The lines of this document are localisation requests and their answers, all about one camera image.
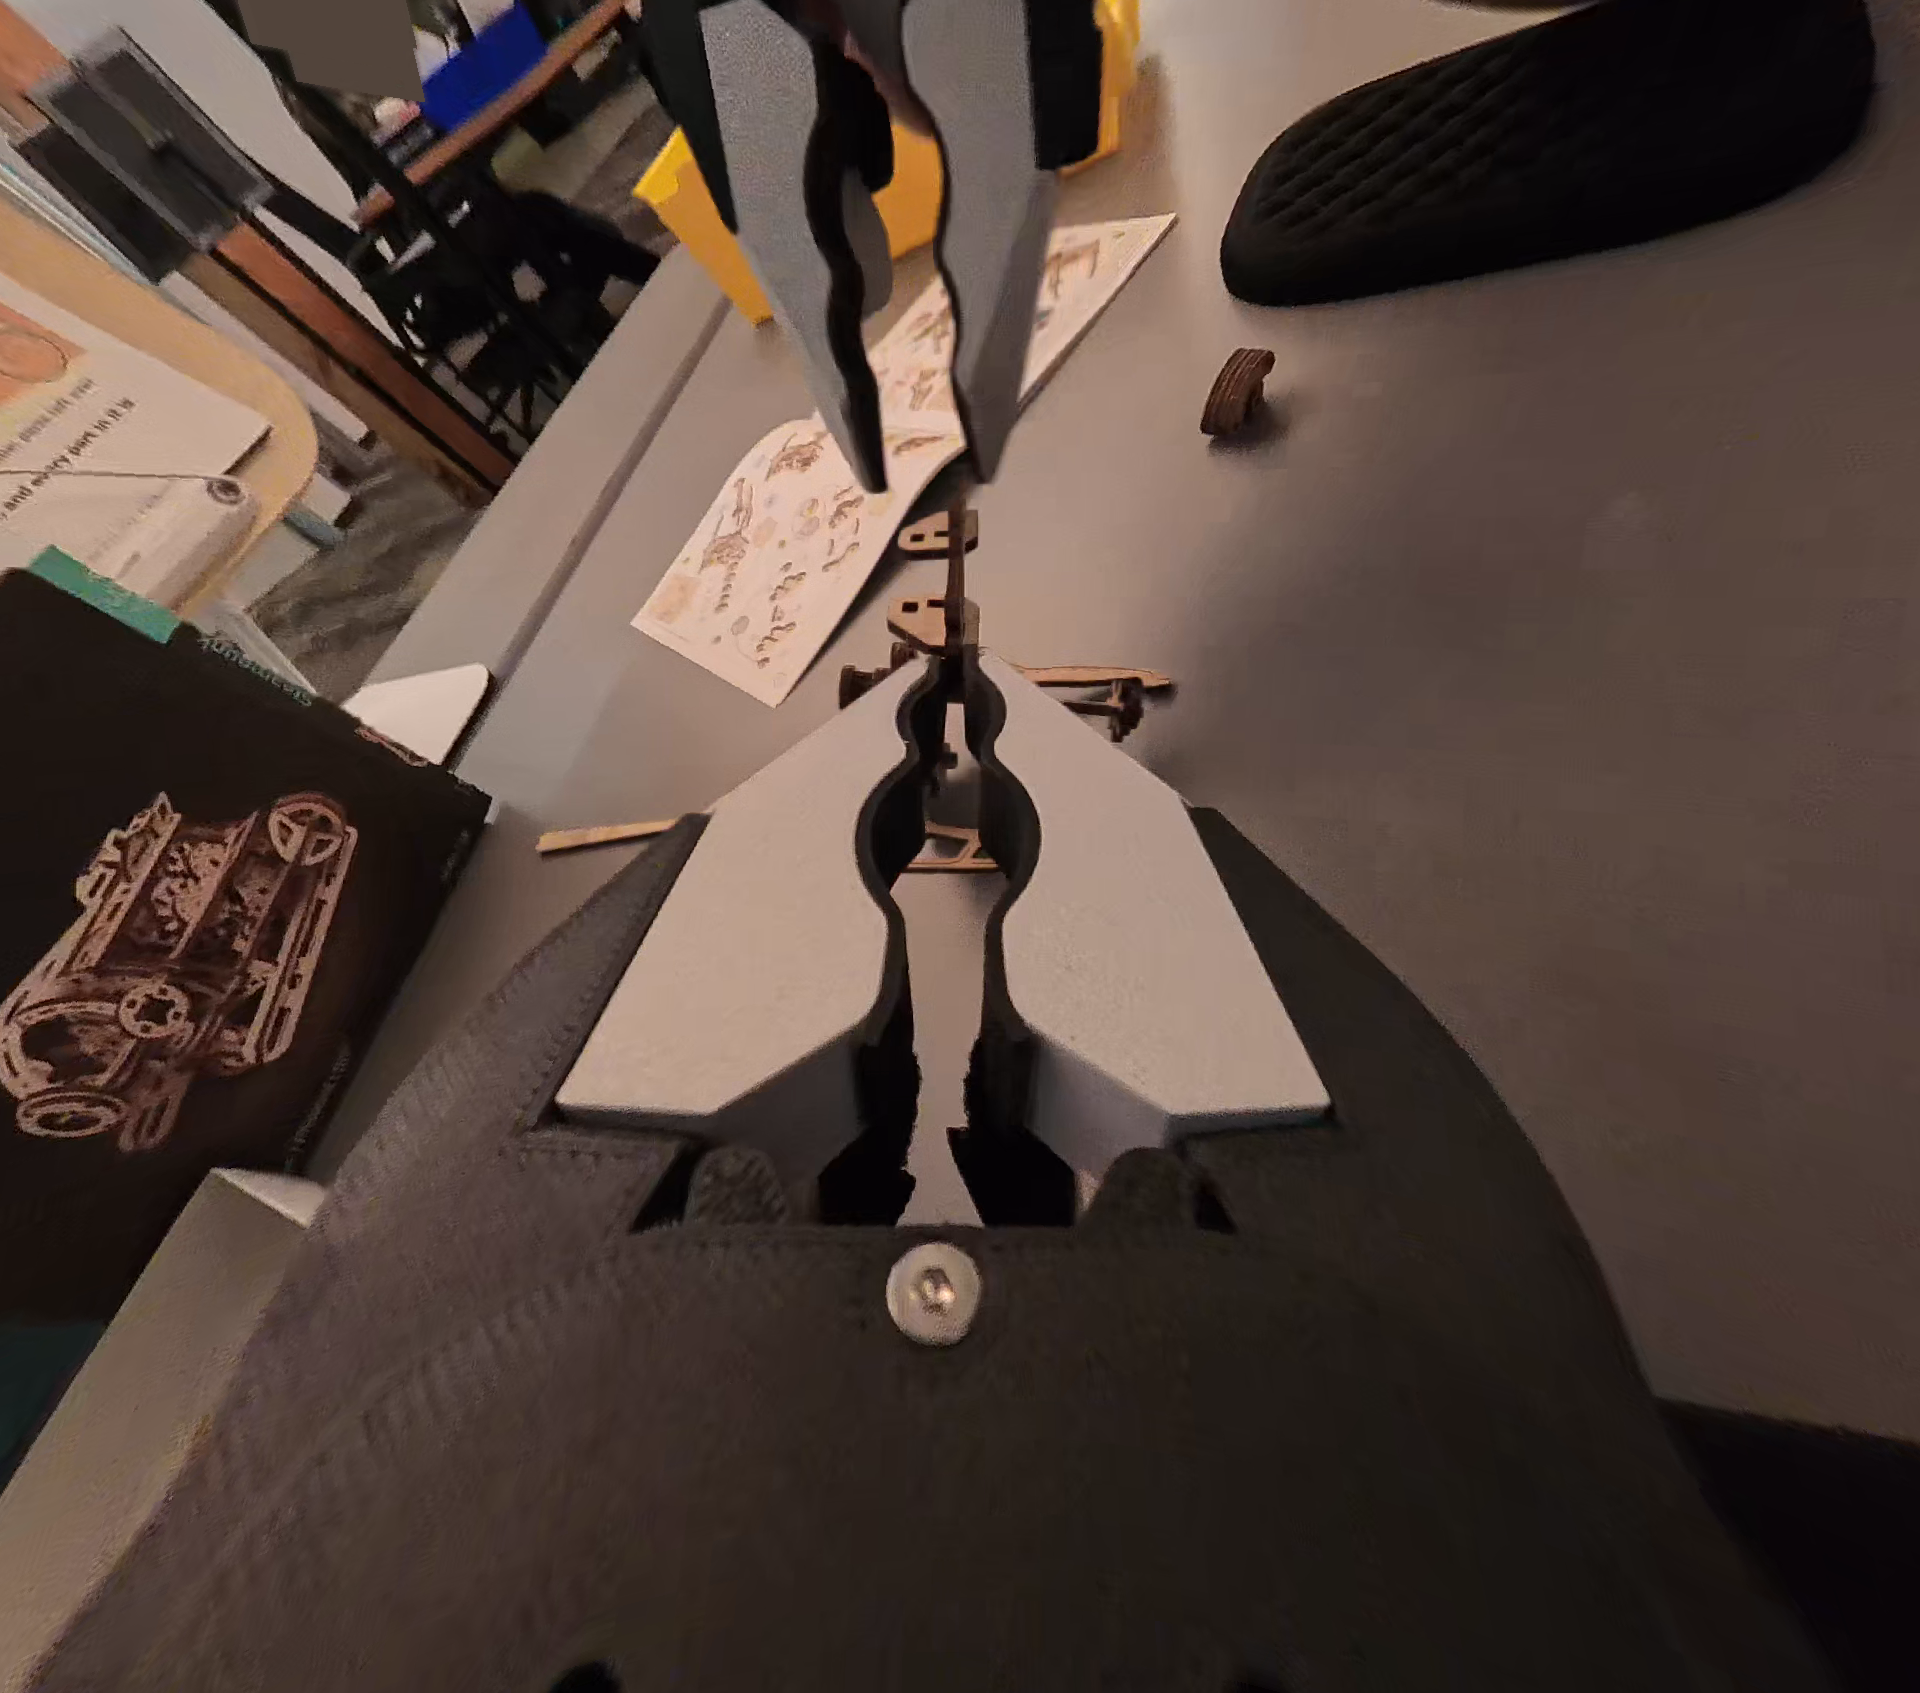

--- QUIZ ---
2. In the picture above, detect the white card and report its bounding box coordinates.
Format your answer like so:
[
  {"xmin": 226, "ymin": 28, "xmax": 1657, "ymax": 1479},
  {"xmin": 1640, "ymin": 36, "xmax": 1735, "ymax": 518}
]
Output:
[{"xmin": 342, "ymin": 661, "xmax": 495, "ymax": 768}]

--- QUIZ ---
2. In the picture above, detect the beige round table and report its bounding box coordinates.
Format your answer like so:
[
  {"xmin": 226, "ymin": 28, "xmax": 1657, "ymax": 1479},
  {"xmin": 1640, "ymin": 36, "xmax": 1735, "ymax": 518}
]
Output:
[{"xmin": 0, "ymin": 203, "xmax": 319, "ymax": 614}]

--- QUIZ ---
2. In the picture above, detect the black model kit box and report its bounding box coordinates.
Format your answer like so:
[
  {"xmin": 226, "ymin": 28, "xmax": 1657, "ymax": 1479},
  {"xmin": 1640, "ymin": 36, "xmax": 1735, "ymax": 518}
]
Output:
[{"xmin": 0, "ymin": 566, "xmax": 495, "ymax": 1320}]

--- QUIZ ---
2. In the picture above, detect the yellow storage bin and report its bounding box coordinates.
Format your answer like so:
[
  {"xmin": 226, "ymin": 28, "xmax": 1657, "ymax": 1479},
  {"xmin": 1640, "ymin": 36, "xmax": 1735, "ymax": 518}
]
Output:
[{"xmin": 629, "ymin": 0, "xmax": 1146, "ymax": 323}]

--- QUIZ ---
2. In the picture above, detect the small wooden gear wheel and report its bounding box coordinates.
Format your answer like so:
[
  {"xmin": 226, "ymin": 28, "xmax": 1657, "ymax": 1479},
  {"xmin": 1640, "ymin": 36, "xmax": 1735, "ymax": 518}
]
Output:
[{"xmin": 1199, "ymin": 346, "xmax": 1278, "ymax": 445}]

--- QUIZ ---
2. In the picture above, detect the black office chair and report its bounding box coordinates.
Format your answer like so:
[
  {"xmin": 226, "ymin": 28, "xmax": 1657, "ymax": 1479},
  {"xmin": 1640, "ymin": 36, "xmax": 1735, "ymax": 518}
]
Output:
[{"xmin": 351, "ymin": 179, "xmax": 665, "ymax": 451}]

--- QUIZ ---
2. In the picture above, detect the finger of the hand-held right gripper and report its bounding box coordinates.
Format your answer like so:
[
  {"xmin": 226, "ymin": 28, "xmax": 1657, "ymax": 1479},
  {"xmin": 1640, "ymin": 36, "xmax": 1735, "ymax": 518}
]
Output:
[
  {"xmin": 695, "ymin": 0, "xmax": 907, "ymax": 499},
  {"xmin": 899, "ymin": 0, "xmax": 1060, "ymax": 481}
]

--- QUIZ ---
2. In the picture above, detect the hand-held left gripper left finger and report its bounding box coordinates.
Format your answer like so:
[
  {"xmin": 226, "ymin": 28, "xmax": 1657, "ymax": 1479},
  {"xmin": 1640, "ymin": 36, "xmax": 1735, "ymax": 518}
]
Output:
[{"xmin": 551, "ymin": 656, "xmax": 950, "ymax": 1222}]

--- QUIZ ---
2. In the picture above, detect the wooden model frame with wheels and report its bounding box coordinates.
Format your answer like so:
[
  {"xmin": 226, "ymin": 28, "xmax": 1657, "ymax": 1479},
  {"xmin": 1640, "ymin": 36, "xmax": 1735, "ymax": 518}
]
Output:
[{"xmin": 837, "ymin": 656, "xmax": 1173, "ymax": 747}]

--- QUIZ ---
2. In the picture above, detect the wooden strip with two tabs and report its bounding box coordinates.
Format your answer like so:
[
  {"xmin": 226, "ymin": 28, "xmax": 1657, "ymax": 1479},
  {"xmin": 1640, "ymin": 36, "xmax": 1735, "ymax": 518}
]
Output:
[{"xmin": 885, "ymin": 494, "xmax": 987, "ymax": 797}]

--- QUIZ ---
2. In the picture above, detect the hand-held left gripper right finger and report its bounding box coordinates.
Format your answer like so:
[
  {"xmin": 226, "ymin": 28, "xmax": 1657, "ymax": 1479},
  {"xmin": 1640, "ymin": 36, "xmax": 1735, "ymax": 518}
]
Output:
[{"xmin": 950, "ymin": 652, "xmax": 1339, "ymax": 1229}]

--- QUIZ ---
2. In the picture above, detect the printed instruction sheet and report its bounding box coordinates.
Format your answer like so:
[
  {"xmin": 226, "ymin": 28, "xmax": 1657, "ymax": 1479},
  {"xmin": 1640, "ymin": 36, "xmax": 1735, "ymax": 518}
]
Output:
[{"xmin": 629, "ymin": 212, "xmax": 1180, "ymax": 711}]

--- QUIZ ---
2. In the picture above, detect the white printed poster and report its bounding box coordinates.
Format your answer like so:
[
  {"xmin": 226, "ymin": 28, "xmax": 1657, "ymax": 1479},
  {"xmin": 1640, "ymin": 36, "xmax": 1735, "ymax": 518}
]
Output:
[{"xmin": 0, "ymin": 275, "xmax": 276, "ymax": 591}]

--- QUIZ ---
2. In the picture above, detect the blue plastic bin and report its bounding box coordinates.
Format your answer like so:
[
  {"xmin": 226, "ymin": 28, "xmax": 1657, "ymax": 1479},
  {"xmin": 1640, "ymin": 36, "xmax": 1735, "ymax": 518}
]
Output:
[{"xmin": 423, "ymin": 6, "xmax": 550, "ymax": 135}]

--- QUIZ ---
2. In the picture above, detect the wooden desk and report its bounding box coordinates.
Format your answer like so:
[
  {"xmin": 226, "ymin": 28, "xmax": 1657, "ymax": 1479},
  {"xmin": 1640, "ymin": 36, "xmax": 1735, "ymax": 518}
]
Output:
[{"xmin": 357, "ymin": 0, "xmax": 645, "ymax": 225}]

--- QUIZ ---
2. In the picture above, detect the teal book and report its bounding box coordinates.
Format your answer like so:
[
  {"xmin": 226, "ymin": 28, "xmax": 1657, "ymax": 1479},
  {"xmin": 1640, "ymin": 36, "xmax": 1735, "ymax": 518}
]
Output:
[{"xmin": 29, "ymin": 543, "xmax": 226, "ymax": 644}]

